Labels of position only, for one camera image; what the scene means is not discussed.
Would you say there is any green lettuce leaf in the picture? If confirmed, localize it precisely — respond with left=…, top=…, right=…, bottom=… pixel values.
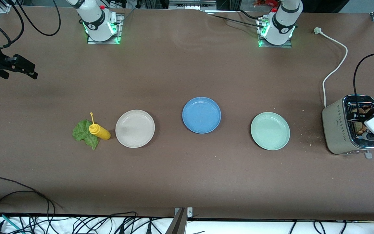
left=72, top=119, right=100, bottom=151

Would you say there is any yellow mustard squeeze bottle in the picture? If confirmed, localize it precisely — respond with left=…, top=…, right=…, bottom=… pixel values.
left=89, top=112, right=111, bottom=141

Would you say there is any pale green plate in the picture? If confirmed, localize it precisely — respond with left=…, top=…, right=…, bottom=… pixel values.
left=250, top=112, right=291, bottom=151

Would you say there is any beige plate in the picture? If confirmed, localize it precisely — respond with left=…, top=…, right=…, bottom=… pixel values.
left=115, top=110, right=156, bottom=149

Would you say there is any blue plate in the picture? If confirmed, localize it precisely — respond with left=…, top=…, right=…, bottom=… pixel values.
left=182, top=97, right=222, bottom=134

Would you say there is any beige and chrome toaster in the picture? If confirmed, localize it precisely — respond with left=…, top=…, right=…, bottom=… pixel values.
left=322, top=94, right=374, bottom=160

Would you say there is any red package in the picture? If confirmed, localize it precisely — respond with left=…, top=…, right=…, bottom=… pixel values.
left=254, top=0, right=280, bottom=7

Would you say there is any white board strip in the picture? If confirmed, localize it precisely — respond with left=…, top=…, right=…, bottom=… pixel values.
left=0, top=214, right=374, bottom=234

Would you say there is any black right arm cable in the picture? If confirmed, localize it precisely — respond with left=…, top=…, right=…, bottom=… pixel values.
left=18, top=0, right=61, bottom=37
left=0, top=0, right=25, bottom=49

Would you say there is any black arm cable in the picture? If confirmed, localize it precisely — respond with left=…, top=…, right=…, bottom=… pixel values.
left=0, top=0, right=25, bottom=49
left=18, top=0, right=61, bottom=37
left=353, top=52, right=374, bottom=112

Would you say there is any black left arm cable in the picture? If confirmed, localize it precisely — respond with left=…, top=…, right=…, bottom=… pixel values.
left=353, top=52, right=374, bottom=112

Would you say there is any white toaster power cord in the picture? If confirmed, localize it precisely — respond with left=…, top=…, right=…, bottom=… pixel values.
left=314, top=27, right=348, bottom=108

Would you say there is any teal cable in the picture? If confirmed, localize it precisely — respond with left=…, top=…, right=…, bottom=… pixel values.
left=0, top=211, right=23, bottom=234

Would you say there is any black base cable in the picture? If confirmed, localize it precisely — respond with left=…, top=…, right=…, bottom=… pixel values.
left=206, top=10, right=266, bottom=28

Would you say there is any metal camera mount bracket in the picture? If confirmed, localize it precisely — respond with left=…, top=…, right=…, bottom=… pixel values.
left=166, top=207, right=194, bottom=234

